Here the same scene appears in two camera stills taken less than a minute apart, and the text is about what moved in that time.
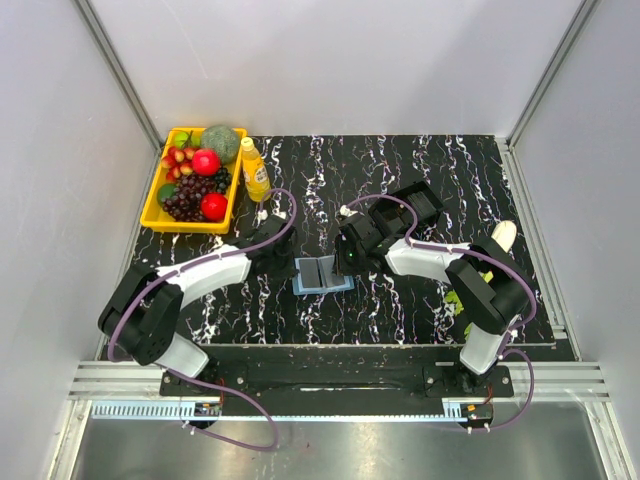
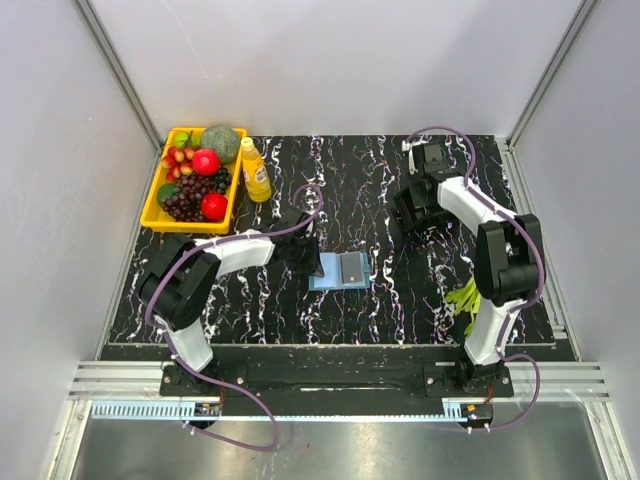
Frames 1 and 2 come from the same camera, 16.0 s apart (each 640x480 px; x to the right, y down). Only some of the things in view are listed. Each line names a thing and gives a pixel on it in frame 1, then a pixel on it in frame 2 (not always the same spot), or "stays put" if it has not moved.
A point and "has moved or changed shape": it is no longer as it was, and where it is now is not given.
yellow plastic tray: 155,217 stays put
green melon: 223,139 stays put
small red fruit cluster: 178,162 stays put
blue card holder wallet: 313,275 has moved or changed shape
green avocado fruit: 165,191 stays put
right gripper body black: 349,259 to 421,201
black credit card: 326,264 has moved or changed shape
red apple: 213,206 stays put
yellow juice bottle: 255,174 stays put
